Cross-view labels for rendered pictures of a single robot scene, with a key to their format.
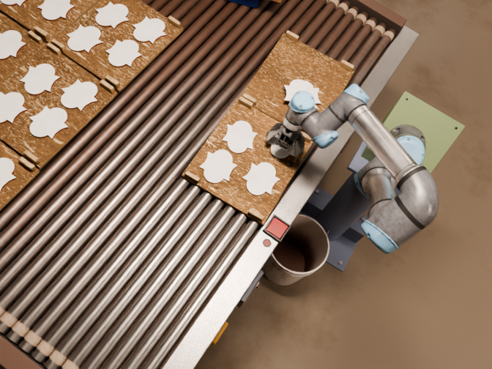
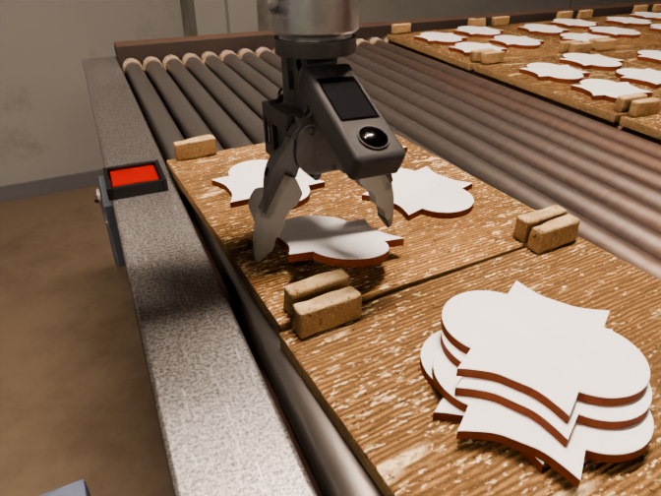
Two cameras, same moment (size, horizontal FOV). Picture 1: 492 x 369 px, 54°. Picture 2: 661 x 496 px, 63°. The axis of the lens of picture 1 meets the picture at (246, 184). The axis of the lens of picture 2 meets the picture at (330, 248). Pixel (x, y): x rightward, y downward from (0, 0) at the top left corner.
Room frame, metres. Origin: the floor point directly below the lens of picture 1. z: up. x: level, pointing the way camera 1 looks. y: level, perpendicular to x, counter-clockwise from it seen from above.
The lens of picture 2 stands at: (1.34, -0.39, 1.23)
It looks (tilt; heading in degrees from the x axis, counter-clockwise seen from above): 32 degrees down; 140
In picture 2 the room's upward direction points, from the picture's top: straight up
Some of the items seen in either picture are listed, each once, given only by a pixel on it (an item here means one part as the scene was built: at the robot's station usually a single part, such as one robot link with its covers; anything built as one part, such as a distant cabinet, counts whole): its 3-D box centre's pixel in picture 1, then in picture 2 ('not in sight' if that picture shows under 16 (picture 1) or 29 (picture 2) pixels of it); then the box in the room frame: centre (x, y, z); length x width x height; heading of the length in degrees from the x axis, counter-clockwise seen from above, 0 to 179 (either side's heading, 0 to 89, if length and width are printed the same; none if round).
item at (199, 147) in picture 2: (255, 214); (195, 148); (0.65, -0.07, 0.95); 0.06 x 0.02 x 0.03; 78
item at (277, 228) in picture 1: (277, 228); (135, 180); (0.64, -0.16, 0.92); 0.06 x 0.06 x 0.01; 74
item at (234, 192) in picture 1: (249, 158); (342, 196); (0.87, 0.02, 0.93); 0.41 x 0.35 x 0.02; 168
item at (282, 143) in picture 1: (288, 132); (313, 104); (0.94, -0.08, 1.08); 0.09 x 0.08 x 0.12; 168
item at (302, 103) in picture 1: (300, 108); not in sight; (0.94, -0.08, 1.24); 0.09 x 0.08 x 0.11; 56
